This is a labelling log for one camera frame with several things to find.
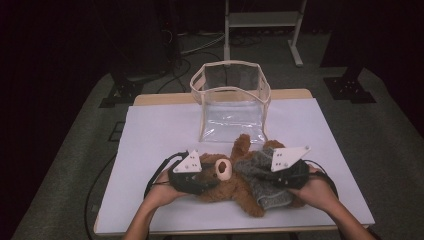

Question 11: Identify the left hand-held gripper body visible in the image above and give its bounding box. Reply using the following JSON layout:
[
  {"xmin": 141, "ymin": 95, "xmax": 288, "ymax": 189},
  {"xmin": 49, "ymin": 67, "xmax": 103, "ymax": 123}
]
[{"xmin": 168, "ymin": 149, "xmax": 209, "ymax": 196}]

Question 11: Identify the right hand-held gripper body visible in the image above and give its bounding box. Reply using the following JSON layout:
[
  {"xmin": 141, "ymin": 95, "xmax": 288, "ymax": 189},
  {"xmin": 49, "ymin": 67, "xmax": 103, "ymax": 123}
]
[{"xmin": 266, "ymin": 145, "xmax": 312, "ymax": 189}]

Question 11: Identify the brown teddy bear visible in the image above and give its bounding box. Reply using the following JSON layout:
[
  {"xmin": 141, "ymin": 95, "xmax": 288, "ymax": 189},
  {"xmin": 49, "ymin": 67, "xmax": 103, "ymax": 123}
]
[{"xmin": 196, "ymin": 133, "xmax": 306, "ymax": 218}]

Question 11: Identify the grey fuzzy doll sweater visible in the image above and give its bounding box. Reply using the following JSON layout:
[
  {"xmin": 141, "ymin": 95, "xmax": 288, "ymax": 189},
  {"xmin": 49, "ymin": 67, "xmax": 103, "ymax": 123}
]
[{"xmin": 233, "ymin": 146, "xmax": 294, "ymax": 211}]

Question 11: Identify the person's left hand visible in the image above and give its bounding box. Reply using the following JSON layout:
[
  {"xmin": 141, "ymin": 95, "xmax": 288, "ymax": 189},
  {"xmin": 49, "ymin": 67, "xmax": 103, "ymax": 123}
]
[{"xmin": 143, "ymin": 169, "xmax": 188, "ymax": 209}]

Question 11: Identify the person's right hand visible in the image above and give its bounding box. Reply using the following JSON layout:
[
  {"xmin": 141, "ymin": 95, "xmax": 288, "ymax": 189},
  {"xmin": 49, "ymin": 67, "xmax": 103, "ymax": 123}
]
[{"xmin": 288, "ymin": 165, "xmax": 336, "ymax": 213}]

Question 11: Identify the grey floor socket cover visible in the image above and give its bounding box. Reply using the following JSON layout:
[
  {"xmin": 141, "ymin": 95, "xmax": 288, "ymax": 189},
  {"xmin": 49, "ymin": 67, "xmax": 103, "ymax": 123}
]
[{"xmin": 109, "ymin": 121, "xmax": 126, "ymax": 143}]

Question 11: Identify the black stand base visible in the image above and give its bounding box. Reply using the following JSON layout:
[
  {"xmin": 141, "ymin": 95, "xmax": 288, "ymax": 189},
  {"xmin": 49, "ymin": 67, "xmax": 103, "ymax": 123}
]
[
  {"xmin": 99, "ymin": 78, "xmax": 145, "ymax": 108},
  {"xmin": 323, "ymin": 63, "xmax": 378, "ymax": 104}
]

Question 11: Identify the white metal stand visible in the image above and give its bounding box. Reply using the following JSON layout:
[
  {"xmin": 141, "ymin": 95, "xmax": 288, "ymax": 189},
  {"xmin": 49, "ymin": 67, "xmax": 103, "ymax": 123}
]
[{"xmin": 223, "ymin": 0, "xmax": 308, "ymax": 68}]

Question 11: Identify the left hand-held gripper cable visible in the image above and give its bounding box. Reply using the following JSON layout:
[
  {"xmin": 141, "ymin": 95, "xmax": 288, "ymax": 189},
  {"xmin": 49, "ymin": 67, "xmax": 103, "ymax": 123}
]
[{"xmin": 143, "ymin": 150, "xmax": 189, "ymax": 199}]

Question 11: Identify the hand-held gripper cable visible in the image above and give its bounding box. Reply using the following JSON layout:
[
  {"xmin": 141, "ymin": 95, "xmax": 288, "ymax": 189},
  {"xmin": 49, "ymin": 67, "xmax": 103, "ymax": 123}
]
[
  {"xmin": 143, "ymin": 150, "xmax": 189, "ymax": 199},
  {"xmin": 303, "ymin": 159, "xmax": 339, "ymax": 201}
]

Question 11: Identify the right hand-held gripper cable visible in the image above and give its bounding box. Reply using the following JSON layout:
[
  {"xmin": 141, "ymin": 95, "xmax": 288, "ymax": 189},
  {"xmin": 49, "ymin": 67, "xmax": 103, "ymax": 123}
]
[{"xmin": 303, "ymin": 159, "xmax": 339, "ymax": 201}]

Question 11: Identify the black floor cable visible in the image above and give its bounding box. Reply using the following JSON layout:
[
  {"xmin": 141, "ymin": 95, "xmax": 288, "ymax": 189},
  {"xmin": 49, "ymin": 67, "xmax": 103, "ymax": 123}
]
[
  {"xmin": 156, "ymin": 49, "xmax": 193, "ymax": 94},
  {"xmin": 84, "ymin": 153, "xmax": 118, "ymax": 240}
]

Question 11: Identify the white cable bundle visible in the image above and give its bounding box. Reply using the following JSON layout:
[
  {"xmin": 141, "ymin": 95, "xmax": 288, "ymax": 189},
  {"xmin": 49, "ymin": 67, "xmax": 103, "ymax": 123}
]
[{"xmin": 178, "ymin": 31, "xmax": 226, "ymax": 56}]

